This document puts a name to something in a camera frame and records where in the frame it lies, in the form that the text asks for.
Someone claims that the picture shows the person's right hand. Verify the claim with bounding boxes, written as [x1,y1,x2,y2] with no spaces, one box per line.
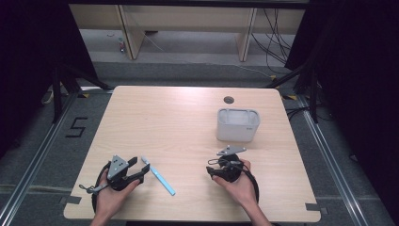
[211,158,260,209]

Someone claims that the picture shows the metal floor rail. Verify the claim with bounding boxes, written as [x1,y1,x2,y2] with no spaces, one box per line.
[0,90,80,226]
[296,95,371,226]

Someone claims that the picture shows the grey right gripper plug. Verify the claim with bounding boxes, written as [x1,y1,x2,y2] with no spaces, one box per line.
[207,157,243,168]

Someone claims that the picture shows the light wooden furniture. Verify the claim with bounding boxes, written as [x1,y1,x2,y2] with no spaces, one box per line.
[68,3,307,62]

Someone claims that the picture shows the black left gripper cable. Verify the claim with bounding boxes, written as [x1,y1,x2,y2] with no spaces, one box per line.
[90,161,113,215]

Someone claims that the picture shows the black curtain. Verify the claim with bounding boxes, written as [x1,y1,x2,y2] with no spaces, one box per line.
[0,0,99,159]
[284,0,399,218]

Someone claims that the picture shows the grey gripper plug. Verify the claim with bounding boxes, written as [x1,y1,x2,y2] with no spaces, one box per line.
[78,183,110,194]
[207,157,243,168]

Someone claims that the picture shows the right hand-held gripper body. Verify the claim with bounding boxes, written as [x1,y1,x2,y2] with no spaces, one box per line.
[215,144,249,184]

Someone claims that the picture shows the white rectangular holder cup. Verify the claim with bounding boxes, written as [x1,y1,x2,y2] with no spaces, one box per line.
[215,107,262,143]

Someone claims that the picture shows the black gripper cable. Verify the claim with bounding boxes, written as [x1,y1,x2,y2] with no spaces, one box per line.
[90,161,113,215]
[240,164,261,204]

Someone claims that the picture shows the person's left hand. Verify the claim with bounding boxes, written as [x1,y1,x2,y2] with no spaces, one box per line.
[94,169,141,218]

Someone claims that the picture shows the bundle of black cables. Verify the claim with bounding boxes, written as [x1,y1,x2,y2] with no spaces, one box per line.
[250,8,295,75]

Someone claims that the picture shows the black metal stand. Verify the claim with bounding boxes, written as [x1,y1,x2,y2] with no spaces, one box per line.
[263,60,320,124]
[51,63,113,124]

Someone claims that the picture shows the grey left gripper plug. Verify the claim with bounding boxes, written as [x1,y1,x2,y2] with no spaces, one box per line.
[78,183,110,194]

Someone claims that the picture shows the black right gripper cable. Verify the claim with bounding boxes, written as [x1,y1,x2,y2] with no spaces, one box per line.
[240,164,261,204]

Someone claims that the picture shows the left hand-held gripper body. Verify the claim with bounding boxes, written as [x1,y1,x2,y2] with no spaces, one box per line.
[105,153,146,192]

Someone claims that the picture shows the light blue toothbrush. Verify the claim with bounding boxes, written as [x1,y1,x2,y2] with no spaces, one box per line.
[140,155,177,197]

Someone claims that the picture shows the black floor cables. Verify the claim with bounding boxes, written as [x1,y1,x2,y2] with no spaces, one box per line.
[283,105,334,122]

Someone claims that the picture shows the grey tape piece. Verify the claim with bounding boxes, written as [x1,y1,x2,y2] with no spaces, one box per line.
[304,202,329,216]
[58,195,83,206]

